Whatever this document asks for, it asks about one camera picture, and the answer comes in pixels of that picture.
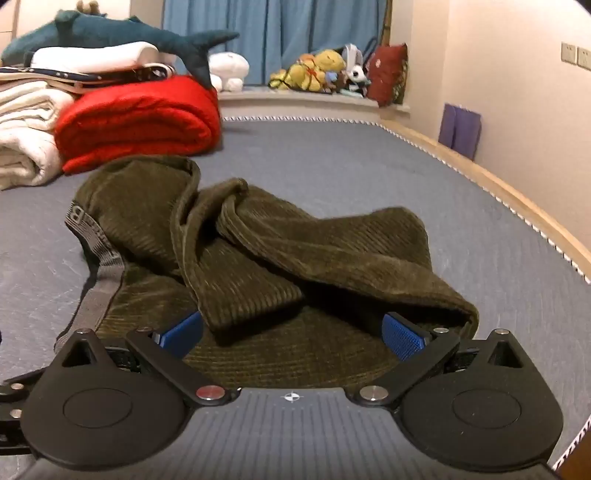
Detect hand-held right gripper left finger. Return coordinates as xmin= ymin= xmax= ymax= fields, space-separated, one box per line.
xmin=58 ymin=310 xmax=241 ymax=409

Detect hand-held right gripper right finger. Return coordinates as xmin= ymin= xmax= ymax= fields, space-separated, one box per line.
xmin=344 ymin=311 xmax=529 ymax=409

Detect olive corduroy pants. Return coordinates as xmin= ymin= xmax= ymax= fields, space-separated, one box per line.
xmin=55 ymin=154 xmax=481 ymax=391

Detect grey mattress bed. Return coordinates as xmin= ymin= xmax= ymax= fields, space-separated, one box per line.
xmin=0 ymin=114 xmax=591 ymax=480

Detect red folded quilt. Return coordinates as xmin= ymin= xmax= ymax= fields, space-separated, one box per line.
xmin=54 ymin=75 xmax=223 ymax=175

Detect white folded blanket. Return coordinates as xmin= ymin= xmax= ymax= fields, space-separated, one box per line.
xmin=0 ymin=80 xmax=75 ymax=191

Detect red cushion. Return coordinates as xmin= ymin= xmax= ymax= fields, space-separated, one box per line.
xmin=366 ymin=43 xmax=409 ymax=108

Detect panda plush toy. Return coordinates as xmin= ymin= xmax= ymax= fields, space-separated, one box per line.
xmin=346 ymin=65 xmax=372 ymax=90

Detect white plush toy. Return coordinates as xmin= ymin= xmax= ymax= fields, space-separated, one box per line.
xmin=208 ymin=52 xmax=251 ymax=92

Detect dark star print blanket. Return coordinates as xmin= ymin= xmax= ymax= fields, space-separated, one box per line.
xmin=0 ymin=64 xmax=176 ymax=95

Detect yellow plush toy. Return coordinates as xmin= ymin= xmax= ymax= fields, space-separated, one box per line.
xmin=269 ymin=50 xmax=347 ymax=93

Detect white pillow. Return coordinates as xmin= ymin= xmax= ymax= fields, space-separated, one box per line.
xmin=30 ymin=41 xmax=161 ymax=75

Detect blue curtain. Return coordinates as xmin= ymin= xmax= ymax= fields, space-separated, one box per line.
xmin=163 ymin=0 xmax=393 ymax=86

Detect blue shark plush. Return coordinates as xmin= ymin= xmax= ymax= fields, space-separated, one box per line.
xmin=1 ymin=10 xmax=241 ymax=89

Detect purple wall panel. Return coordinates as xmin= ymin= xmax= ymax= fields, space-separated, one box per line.
xmin=438 ymin=103 xmax=482 ymax=161

